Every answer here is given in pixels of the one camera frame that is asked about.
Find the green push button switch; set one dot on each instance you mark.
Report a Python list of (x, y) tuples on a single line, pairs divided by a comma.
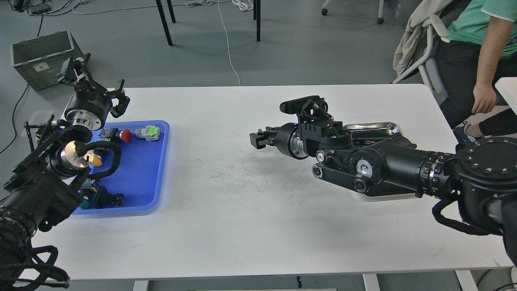
[(88, 191)]

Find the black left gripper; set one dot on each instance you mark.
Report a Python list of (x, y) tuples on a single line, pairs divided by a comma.
[(86, 107)]

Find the white office chair with cloth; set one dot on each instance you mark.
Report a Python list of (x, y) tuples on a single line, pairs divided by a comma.
[(416, 52)]

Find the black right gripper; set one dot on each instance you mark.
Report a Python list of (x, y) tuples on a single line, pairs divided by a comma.
[(289, 141)]

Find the person in green shirt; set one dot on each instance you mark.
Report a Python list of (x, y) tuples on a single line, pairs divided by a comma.
[(480, 48)]

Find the silver metal tray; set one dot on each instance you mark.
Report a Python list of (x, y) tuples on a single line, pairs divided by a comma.
[(373, 131)]

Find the black table legs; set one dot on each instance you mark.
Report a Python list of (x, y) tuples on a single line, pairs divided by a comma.
[(256, 4)]

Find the person's hand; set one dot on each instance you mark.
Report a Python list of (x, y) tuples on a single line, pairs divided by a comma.
[(485, 99)]

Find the red push button switch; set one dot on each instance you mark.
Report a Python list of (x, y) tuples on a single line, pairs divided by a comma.
[(115, 135)]

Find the yellow push button switch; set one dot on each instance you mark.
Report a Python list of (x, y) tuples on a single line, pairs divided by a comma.
[(95, 157)]

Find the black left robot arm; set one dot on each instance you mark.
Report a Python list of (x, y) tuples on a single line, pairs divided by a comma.
[(44, 189)]

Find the blue plastic tray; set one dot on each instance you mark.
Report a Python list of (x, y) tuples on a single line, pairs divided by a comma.
[(139, 176)]

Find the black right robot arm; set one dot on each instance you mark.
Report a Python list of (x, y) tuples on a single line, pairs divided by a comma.
[(475, 187)]

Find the grey plastic crate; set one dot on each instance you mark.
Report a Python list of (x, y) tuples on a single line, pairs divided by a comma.
[(39, 60)]

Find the green grey switch part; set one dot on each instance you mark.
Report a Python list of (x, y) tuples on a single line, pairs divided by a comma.
[(150, 133)]

